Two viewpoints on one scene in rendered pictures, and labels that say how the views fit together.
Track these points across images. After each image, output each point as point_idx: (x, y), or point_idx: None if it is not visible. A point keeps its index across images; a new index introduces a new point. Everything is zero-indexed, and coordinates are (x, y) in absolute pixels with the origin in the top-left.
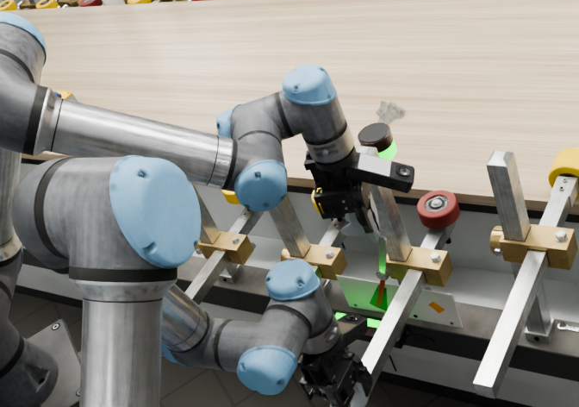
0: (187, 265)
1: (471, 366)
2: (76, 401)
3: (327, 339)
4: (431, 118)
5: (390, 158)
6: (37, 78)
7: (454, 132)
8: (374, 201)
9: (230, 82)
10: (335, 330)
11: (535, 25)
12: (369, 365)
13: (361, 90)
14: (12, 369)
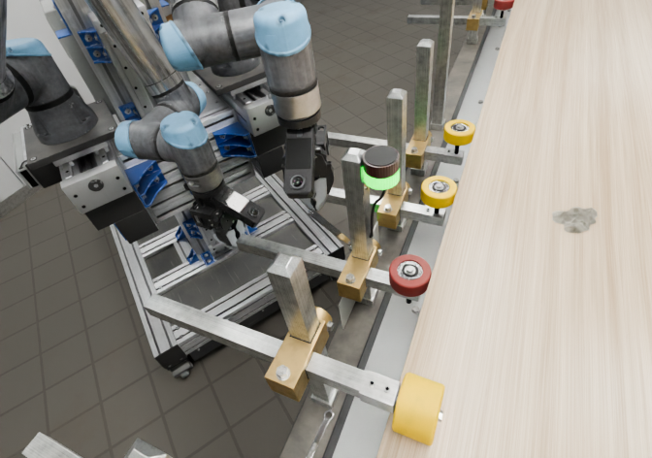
0: (432, 145)
1: None
2: (212, 86)
3: (186, 181)
4: (567, 259)
5: (369, 185)
6: None
7: (538, 283)
8: (327, 188)
9: (621, 92)
10: (187, 183)
11: None
12: (254, 243)
13: (621, 190)
14: None
